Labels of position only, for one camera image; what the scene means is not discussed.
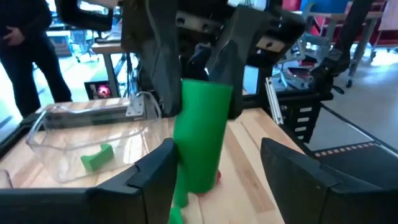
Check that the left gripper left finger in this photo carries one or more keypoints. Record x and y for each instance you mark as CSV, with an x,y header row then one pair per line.
x,y
93,205

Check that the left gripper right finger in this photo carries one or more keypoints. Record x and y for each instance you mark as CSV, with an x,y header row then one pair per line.
x,y
326,202

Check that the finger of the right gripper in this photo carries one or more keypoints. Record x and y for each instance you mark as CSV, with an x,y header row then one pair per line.
x,y
227,65
161,77

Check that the green arch block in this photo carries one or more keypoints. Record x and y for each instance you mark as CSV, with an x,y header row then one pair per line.
x,y
93,161

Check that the green cylinder block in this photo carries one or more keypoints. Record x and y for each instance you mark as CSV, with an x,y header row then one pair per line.
x,y
181,189
202,133

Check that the green rectangular block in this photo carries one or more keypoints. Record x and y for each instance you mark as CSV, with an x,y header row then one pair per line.
x,y
175,216

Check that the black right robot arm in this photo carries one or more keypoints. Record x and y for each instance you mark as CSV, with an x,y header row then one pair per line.
x,y
351,31

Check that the silver mounting plate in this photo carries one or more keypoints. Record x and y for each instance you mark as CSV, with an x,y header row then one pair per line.
x,y
136,107

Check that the silver aluminium extrusion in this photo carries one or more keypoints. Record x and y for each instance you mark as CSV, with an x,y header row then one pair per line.
x,y
273,99

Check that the computer case pink fan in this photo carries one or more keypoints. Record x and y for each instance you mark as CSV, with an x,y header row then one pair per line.
x,y
104,91

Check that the wooden desk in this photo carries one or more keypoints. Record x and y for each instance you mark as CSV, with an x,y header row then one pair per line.
x,y
107,48

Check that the clear plastic bin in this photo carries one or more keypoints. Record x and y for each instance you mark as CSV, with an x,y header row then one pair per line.
x,y
46,146

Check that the grey office chair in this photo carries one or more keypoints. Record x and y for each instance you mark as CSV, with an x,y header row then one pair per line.
x,y
306,46

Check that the wooden workbench metal legs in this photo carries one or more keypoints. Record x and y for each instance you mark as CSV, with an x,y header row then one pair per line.
x,y
329,14

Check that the person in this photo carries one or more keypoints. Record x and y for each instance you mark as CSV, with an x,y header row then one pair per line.
x,y
31,62

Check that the person's hand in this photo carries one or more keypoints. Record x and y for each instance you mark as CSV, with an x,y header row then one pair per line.
x,y
14,35

